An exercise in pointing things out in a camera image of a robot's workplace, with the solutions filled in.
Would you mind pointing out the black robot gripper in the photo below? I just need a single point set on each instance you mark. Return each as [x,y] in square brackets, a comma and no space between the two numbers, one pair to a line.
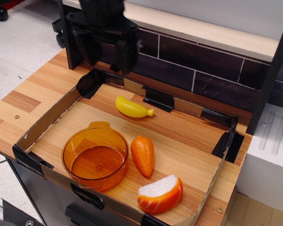
[104,20]

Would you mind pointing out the salmon sushi toy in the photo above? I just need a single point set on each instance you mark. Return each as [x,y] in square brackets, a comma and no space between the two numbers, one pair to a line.
[161,195]

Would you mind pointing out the cardboard fence with black tape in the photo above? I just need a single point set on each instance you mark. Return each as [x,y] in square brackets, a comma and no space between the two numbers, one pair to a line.
[191,143]

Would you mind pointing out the orange transparent plastic pot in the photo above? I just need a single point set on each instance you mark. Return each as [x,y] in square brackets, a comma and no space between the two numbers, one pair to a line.
[96,157]

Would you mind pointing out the light wooden shelf board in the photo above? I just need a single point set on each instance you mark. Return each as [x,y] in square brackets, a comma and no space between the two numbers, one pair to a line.
[215,36]

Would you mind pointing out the dark brick backsplash panel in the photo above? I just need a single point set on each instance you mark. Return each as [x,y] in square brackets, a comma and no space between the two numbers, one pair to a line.
[213,73]

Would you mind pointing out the yellow toy banana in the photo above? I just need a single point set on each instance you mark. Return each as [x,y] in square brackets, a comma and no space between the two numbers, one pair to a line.
[132,109]

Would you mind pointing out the orange toy carrot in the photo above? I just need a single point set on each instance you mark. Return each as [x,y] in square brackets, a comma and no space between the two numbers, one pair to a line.
[142,150]

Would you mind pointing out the white grooved side counter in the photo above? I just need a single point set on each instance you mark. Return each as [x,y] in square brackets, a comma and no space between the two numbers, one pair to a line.
[261,176]

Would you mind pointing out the black vertical post left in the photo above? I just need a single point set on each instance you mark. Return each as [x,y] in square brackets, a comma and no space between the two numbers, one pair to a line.
[74,55]

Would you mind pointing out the black vertical post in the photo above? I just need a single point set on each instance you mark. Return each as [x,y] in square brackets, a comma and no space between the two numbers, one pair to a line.
[267,88]
[74,55]

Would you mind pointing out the black caster wheel near post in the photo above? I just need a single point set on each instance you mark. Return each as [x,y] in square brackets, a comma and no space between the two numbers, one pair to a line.
[57,27]

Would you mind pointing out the black vertical post right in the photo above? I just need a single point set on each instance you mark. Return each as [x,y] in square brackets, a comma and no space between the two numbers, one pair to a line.
[267,88]

